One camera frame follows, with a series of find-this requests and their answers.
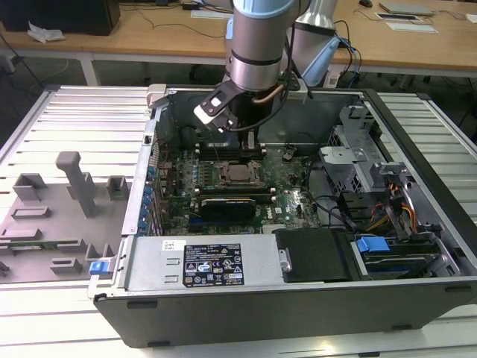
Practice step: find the wooden desk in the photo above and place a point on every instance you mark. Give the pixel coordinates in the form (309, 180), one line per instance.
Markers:
(156, 39)

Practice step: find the black computer mouse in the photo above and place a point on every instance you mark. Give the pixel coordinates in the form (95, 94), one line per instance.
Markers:
(365, 3)

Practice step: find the CPU socket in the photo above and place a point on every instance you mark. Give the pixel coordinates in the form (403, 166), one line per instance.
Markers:
(223, 181)

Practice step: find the round coin battery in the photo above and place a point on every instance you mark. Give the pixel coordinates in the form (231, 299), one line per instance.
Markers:
(288, 154)

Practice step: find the grey parts rack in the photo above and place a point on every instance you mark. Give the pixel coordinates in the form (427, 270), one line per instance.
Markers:
(63, 227)

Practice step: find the black open PC case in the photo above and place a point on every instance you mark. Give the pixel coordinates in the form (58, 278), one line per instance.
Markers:
(261, 317)

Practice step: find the grey power supply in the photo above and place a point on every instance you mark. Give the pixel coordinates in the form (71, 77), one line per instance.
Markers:
(149, 266)

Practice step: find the hard disk in blue carrier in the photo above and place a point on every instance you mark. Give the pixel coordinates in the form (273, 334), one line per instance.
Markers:
(372, 248)

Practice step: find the black box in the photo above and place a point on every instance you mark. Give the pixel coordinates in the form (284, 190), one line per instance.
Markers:
(59, 16)

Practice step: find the metal disk bay frame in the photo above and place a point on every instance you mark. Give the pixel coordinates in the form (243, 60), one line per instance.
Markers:
(391, 168)

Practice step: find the pale blue teach pendant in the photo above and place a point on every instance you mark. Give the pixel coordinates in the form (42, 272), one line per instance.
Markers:
(322, 57)

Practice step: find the black flat drive cover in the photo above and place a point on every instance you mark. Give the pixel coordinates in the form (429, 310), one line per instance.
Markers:
(313, 253)

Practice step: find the grey laptop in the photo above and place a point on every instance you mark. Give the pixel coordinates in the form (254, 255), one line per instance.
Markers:
(406, 8)

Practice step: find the white flat device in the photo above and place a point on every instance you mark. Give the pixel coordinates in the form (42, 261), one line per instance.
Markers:
(411, 27)

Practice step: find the silver square CPU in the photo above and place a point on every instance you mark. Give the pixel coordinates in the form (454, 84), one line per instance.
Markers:
(240, 173)

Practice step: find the silver metal drive cage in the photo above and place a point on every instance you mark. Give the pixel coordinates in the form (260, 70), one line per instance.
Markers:
(357, 123)

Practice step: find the green motherboard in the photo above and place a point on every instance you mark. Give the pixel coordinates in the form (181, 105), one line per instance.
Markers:
(294, 209)

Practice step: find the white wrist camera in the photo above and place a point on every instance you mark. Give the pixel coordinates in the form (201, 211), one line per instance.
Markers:
(212, 108)

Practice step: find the blue expansion slot clip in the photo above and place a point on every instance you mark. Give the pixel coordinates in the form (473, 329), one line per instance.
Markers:
(148, 194)
(151, 173)
(143, 222)

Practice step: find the black power adapter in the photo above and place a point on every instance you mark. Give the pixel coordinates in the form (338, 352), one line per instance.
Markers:
(191, 6)

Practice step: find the white keyboard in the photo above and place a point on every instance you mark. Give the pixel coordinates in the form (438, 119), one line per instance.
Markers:
(205, 14)

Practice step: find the black graphics card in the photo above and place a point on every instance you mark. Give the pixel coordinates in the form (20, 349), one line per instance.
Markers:
(227, 210)

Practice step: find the grey metal bracket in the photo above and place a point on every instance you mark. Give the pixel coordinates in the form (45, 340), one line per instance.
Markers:
(335, 160)

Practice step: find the black round plastic part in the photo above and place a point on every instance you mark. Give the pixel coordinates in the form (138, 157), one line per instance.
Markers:
(189, 136)

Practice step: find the green RAM stick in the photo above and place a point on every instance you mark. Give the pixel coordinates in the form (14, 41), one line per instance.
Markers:
(33, 246)

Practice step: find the crumpled white paper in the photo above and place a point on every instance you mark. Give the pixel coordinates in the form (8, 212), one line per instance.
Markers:
(44, 33)

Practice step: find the blue plastic case latch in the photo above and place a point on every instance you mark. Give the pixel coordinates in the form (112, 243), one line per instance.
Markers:
(98, 267)

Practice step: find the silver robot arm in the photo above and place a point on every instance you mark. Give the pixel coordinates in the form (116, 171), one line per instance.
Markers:
(255, 44)

